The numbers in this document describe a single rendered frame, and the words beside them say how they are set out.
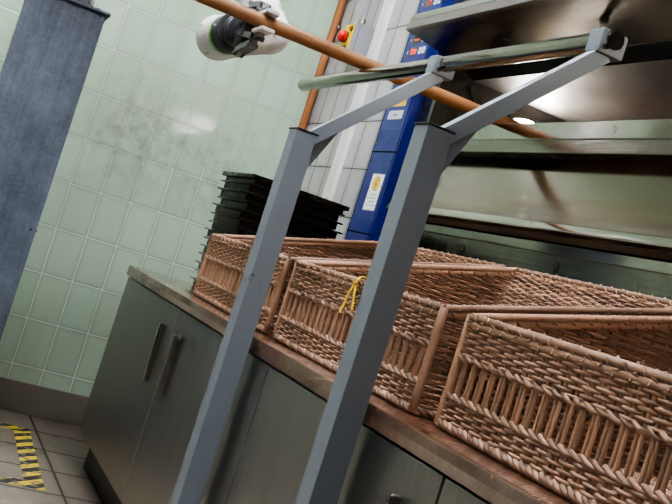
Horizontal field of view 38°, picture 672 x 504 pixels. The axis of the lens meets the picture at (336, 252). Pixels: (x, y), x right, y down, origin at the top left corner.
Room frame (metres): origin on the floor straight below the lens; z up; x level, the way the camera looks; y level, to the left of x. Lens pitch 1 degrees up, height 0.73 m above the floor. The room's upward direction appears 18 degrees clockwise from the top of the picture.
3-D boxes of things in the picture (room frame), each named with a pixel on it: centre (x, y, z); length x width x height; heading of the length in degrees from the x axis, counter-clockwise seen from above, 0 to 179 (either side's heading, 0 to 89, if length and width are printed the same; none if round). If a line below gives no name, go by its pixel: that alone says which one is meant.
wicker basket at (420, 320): (1.66, -0.26, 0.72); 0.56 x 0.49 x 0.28; 24
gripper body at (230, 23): (2.22, 0.35, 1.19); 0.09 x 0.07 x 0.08; 24
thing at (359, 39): (3.15, 0.15, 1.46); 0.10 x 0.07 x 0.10; 24
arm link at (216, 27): (2.29, 0.38, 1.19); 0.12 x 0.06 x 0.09; 114
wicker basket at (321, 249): (2.21, -0.03, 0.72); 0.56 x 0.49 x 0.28; 23
